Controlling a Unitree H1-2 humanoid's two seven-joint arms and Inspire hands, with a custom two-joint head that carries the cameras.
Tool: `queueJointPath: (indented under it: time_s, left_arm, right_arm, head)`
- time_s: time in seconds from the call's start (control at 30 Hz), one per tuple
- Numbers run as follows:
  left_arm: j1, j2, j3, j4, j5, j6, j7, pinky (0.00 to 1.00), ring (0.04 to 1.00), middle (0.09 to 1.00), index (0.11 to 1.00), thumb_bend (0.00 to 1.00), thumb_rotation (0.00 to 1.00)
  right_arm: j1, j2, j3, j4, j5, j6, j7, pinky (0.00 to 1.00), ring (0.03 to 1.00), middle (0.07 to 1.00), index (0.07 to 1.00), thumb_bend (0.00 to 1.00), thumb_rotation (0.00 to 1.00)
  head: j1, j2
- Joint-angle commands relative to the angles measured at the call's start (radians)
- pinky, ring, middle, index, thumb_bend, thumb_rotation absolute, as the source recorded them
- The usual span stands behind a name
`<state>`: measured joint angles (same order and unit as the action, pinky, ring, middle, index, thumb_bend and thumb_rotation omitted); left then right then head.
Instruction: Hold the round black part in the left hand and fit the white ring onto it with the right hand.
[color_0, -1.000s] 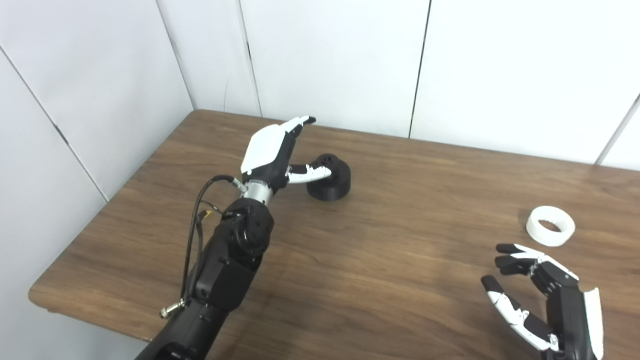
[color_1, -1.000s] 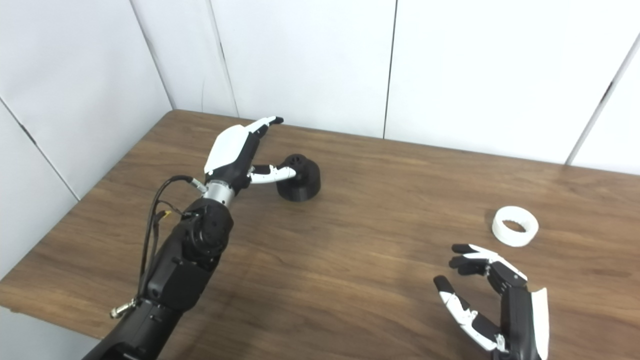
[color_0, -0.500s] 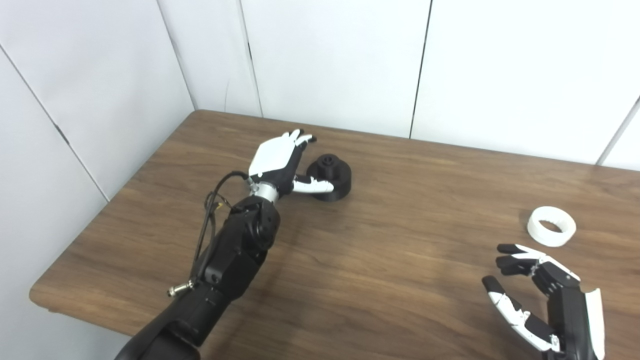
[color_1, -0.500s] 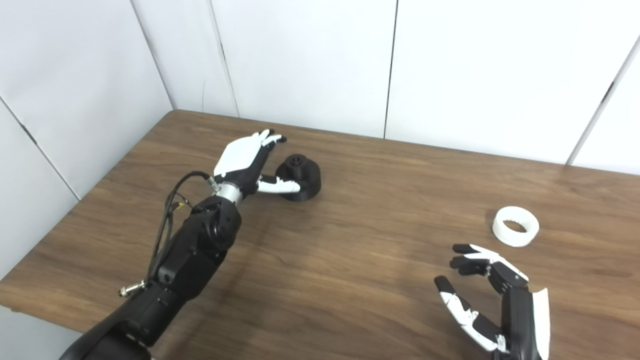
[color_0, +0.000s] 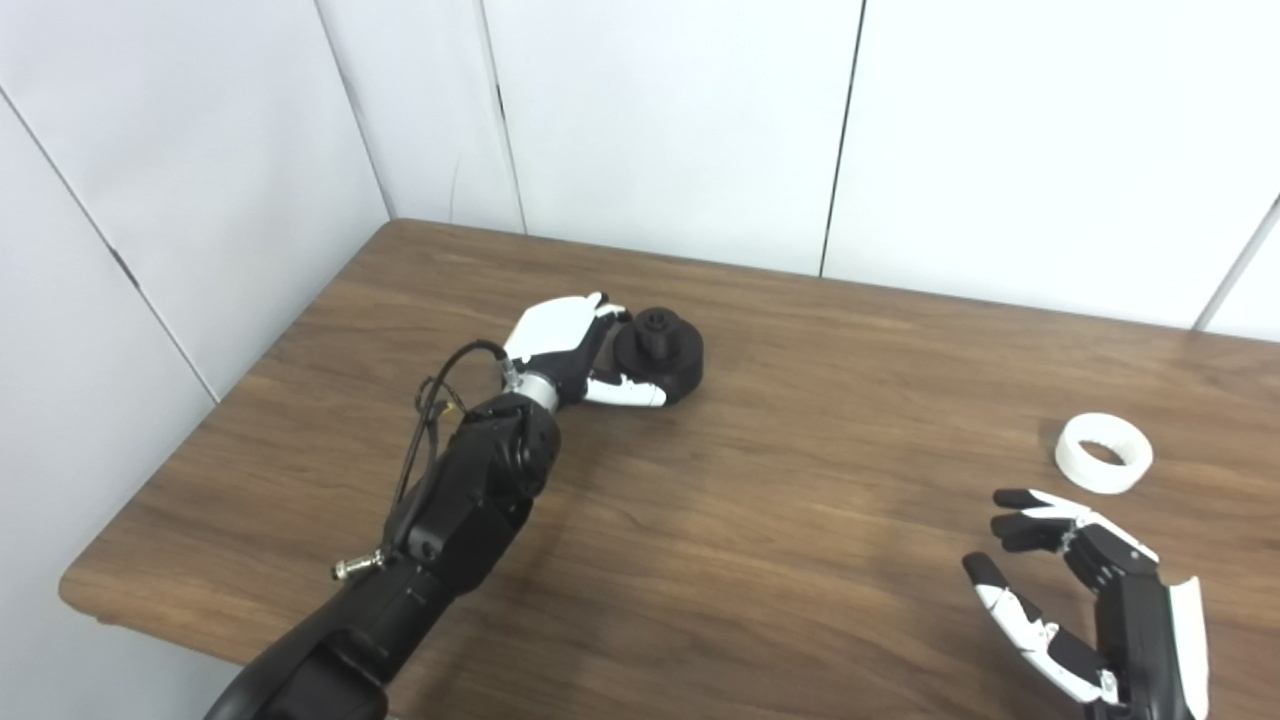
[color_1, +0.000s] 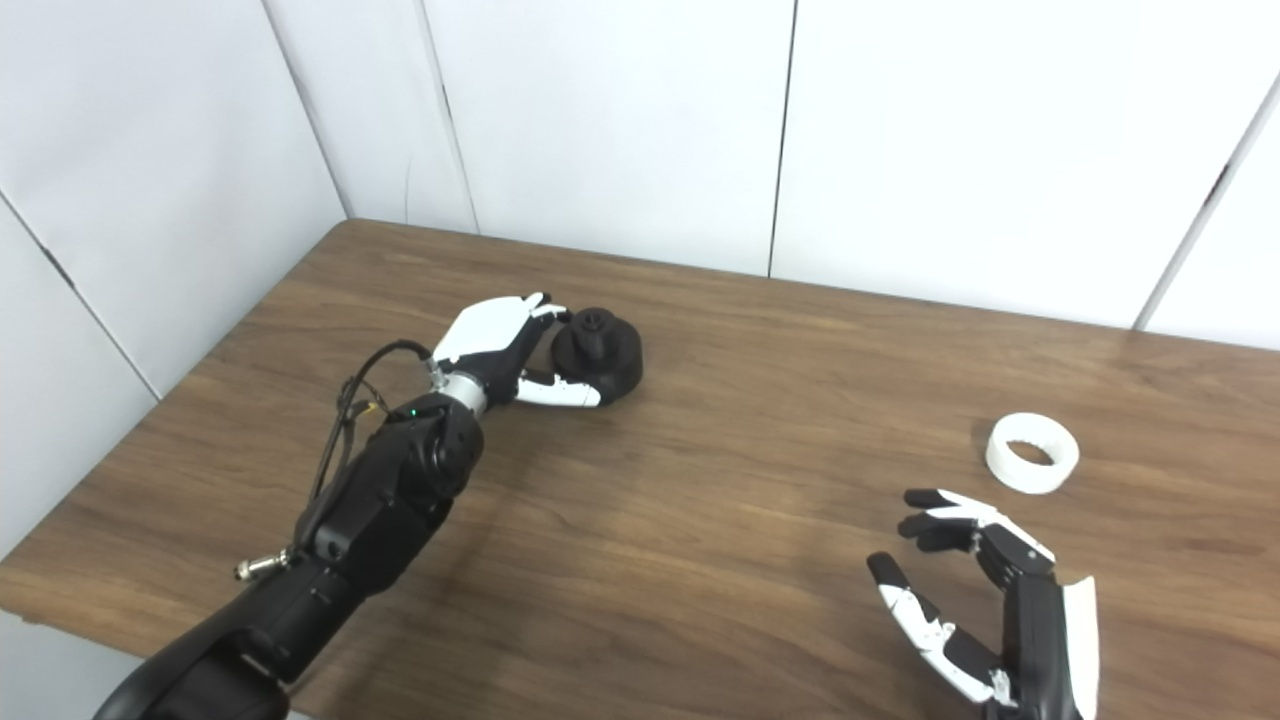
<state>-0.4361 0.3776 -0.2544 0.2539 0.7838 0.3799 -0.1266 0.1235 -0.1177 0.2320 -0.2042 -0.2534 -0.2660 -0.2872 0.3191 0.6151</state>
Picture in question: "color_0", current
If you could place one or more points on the white and black left hand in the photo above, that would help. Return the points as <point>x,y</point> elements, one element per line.
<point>550,335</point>

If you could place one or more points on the round black part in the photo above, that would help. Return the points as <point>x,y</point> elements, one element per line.
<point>670,355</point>

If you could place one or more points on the white and black right hand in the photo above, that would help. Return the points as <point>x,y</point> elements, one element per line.
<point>1130,620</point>

